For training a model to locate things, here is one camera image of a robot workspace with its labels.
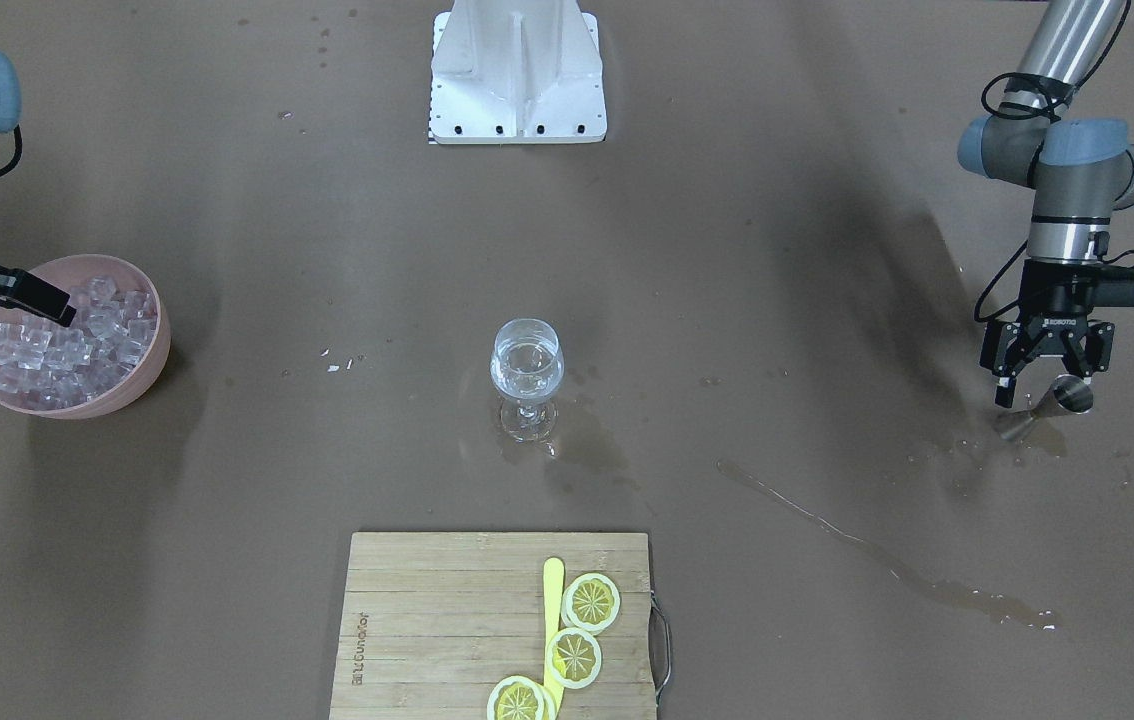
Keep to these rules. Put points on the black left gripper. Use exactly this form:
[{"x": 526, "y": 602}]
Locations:
[{"x": 1055, "y": 322}]

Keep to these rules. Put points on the steel jigger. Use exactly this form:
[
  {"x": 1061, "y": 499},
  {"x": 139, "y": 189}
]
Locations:
[{"x": 1067, "y": 395}]

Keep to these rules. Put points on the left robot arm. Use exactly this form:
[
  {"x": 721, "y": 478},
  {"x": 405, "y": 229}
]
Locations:
[{"x": 1081, "y": 172}]

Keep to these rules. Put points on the pile of clear ice cubes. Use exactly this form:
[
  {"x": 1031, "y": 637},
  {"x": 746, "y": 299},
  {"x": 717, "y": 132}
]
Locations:
[{"x": 47, "y": 367}]

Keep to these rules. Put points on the clear wine glass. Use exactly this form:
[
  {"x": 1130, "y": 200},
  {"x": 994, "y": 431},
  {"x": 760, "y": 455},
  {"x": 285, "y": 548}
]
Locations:
[{"x": 527, "y": 369}]

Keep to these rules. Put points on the pink bowl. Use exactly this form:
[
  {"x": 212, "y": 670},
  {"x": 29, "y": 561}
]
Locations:
[{"x": 68, "y": 272}]

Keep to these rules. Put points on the brown table mat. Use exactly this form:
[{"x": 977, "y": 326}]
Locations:
[{"x": 762, "y": 283}]

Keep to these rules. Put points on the lemon slice far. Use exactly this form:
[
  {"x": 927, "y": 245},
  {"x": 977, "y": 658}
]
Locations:
[{"x": 591, "y": 603}]

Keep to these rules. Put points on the wooden cutting board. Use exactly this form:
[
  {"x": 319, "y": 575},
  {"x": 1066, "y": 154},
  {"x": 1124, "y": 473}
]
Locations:
[{"x": 431, "y": 621}]

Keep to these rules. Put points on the lemon slice middle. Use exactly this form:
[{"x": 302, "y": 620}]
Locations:
[{"x": 573, "y": 659}]

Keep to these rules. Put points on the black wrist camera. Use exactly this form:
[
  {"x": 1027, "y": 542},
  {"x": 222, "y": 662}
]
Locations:
[{"x": 1113, "y": 286}]

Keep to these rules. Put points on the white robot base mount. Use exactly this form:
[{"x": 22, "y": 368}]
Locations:
[{"x": 516, "y": 73}]

